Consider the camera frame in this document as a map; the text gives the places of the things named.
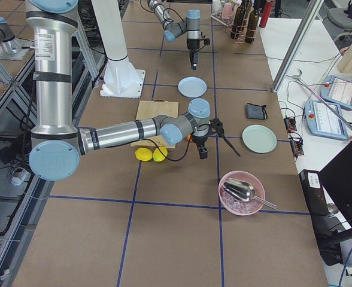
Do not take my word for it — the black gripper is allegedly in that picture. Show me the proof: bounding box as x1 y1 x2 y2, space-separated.
187 38 201 71
191 125 209 160

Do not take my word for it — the light blue plate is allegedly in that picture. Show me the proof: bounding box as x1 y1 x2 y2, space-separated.
178 77 207 98

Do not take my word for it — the light green plate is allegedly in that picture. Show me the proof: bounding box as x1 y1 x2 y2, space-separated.
242 124 277 154

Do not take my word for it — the lower yellow lemon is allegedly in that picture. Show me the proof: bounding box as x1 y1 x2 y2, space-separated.
153 146 168 162

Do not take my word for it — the yellow lemon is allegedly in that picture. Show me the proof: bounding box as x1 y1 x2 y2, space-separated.
135 148 153 161
153 146 168 162

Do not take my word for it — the dark wine bottle upper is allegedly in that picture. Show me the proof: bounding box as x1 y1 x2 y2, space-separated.
230 1 246 39

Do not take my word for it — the dark wine bottle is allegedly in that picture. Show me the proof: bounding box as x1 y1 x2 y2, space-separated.
245 0 260 44
230 1 246 39

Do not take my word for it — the metal scoop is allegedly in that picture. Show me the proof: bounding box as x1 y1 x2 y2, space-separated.
223 178 277 210

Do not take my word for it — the pink cup on rack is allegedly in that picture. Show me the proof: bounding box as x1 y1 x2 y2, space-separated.
221 2 232 20

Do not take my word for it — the upper yellow lemon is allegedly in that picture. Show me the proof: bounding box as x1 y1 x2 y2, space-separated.
135 148 153 161

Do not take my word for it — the folded grey cloth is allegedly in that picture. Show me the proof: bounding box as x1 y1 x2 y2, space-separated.
245 103 268 120

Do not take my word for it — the pink bowl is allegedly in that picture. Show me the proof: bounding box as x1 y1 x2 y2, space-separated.
219 171 266 216

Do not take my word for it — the dark wine bottle lower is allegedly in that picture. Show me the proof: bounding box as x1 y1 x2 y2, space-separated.
245 0 260 44

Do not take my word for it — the bamboo cutting board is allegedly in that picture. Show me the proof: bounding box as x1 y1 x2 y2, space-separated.
131 100 179 149

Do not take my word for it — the red bottle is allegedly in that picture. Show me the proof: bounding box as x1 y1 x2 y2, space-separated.
259 0 274 28

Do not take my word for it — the black power strip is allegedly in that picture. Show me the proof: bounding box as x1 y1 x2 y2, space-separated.
284 117 304 159

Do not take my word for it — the black desktop box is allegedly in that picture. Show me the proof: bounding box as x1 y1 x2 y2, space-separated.
299 169 339 217

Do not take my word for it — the near teach pendant tablet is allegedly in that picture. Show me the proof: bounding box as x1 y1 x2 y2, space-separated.
304 99 348 141

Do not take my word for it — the teach pendant tablet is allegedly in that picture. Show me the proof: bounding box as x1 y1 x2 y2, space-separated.
320 75 352 110
304 99 348 141

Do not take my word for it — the black computer monitor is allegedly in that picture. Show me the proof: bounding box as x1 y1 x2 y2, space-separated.
319 141 352 224

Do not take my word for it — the far teach pendant tablet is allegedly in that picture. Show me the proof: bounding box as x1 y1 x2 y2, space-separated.
320 75 352 110

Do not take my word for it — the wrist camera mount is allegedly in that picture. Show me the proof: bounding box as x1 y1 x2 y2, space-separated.
208 118 225 138
200 33 210 47

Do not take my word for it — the white wire cup rack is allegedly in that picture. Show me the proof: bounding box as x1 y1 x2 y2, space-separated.
211 0 238 28

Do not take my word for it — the copper wire bottle rack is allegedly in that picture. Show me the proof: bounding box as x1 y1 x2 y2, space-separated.
230 7 260 44

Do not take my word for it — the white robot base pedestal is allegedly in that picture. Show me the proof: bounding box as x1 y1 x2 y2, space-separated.
92 0 145 99

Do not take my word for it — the aluminium frame post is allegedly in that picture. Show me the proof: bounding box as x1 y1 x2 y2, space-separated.
271 0 324 93

